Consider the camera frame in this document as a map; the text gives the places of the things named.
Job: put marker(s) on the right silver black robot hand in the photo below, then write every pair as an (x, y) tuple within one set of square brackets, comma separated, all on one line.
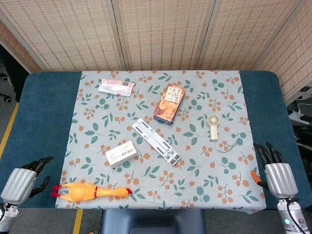
[(280, 179)]

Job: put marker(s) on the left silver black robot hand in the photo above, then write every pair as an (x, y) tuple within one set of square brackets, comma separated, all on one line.
[(18, 184)]

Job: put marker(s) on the white handheld fan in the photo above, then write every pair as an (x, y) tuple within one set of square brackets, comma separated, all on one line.
[(214, 128)]

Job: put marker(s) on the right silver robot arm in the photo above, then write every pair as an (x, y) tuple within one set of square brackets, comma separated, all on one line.
[(293, 215)]

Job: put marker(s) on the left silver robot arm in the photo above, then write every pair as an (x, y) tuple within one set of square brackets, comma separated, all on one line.
[(7, 215)]

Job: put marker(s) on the yellow rubber chicken toy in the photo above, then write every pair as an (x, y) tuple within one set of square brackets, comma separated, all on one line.
[(83, 192)]

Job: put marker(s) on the blue table cover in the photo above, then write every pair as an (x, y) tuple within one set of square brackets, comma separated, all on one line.
[(41, 117)]

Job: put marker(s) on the white cardboard product box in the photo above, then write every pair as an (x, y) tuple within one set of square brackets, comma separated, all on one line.
[(120, 153)]

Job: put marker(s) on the black office chair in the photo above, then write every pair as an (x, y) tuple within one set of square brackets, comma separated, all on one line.
[(12, 70)]

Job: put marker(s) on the woven bamboo screen panel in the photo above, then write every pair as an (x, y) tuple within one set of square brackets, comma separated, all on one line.
[(292, 56), (11, 46), (63, 31), (163, 31), (243, 34)]

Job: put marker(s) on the floral print tablecloth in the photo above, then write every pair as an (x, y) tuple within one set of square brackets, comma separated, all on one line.
[(156, 182)]

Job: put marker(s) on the white folding laptop stand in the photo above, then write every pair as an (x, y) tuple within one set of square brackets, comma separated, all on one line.
[(156, 141)]

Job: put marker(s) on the orange blue cookie box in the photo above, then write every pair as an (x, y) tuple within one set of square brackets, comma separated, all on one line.
[(169, 103)]

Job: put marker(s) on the pink white snack packet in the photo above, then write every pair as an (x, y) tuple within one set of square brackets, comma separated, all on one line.
[(115, 87)]

